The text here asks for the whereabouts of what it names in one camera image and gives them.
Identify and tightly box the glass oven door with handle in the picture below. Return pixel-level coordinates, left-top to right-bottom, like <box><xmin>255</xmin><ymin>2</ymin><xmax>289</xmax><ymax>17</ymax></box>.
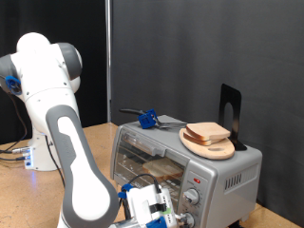
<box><xmin>111</xmin><ymin>127</ymin><xmax>191</xmax><ymax>217</ymax></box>

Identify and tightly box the wooden cutting board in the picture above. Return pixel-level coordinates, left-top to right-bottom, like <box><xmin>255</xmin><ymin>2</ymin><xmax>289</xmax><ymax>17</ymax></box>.
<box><xmin>178</xmin><ymin>126</ymin><xmax>236</xmax><ymax>162</ymax></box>

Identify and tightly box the metal oven rack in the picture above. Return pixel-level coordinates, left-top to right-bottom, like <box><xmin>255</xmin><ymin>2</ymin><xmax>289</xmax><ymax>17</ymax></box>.
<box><xmin>117</xmin><ymin>155</ymin><xmax>185</xmax><ymax>207</ymax></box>

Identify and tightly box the black metal bookend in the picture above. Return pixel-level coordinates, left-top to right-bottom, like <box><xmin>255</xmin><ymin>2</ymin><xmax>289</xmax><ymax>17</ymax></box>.
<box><xmin>218</xmin><ymin>84</ymin><xmax>248</xmax><ymax>152</ymax></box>

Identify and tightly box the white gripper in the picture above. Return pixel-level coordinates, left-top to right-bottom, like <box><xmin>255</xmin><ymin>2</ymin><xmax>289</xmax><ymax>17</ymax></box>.
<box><xmin>126</xmin><ymin>184</ymin><xmax>188</xmax><ymax>228</ymax></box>

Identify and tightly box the silver toaster oven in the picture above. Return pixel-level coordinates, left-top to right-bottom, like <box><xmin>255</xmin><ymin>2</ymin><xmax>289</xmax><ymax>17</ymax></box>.
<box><xmin>109</xmin><ymin>114</ymin><xmax>263</xmax><ymax>228</ymax></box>

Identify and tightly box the spatula with blue grip block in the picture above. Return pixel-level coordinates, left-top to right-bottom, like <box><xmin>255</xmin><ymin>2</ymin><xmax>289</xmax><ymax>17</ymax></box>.
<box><xmin>118</xmin><ymin>107</ymin><xmax>188</xmax><ymax>131</ymax></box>

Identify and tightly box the blue round cable holder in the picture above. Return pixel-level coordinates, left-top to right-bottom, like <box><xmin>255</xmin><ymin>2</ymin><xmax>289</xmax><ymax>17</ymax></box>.
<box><xmin>4</xmin><ymin>75</ymin><xmax>23</xmax><ymax>96</ymax></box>

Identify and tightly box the black base cable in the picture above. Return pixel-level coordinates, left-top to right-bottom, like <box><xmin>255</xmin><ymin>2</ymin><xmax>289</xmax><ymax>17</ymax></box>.
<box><xmin>0</xmin><ymin>146</ymin><xmax>31</xmax><ymax>155</ymax></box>
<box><xmin>0</xmin><ymin>155</ymin><xmax>28</xmax><ymax>162</ymax></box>

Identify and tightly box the black camera cable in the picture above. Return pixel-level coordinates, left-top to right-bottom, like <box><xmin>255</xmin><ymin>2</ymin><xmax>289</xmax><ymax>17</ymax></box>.
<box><xmin>0</xmin><ymin>91</ymin><xmax>162</xmax><ymax>222</ymax></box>

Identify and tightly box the metal pole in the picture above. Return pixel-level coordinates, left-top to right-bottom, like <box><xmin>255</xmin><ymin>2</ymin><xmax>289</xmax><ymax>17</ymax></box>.
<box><xmin>104</xmin><ymin>0</ymin><xmax>114</xmax><ymax>124</ymax></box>

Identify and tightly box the blue cable clip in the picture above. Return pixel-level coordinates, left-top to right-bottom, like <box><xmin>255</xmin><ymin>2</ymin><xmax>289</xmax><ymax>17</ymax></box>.
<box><xmin>117</xmin><ymin>182</ymin><xmax>136</xmax><ymax>200</ymax></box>

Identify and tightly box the silver oven knob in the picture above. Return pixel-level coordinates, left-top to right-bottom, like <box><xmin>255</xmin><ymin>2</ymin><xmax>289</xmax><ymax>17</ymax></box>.
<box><xmin>183</xmin><ymin>212</ymin><xmax>197</xmax><ymax>228</ymax></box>
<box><xmin>183</xmin><ymin>189</ymin><xmax>200</xmax><ymax>207</ymax></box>

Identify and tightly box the white bread slice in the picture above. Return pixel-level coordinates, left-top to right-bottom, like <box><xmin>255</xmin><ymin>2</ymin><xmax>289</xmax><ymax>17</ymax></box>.
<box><xmin>181</xmin><ymin>132</ymin><xmax>226</xmax><ymax>147</ymax></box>
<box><xmin>142</xmin><ymin>157</ymin><xmax>185</xmax><ymax>181</ymax></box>
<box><xmin>185</xmin><ymin>122</ymin><xmax>231</xmax><ymax>143</ymax></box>

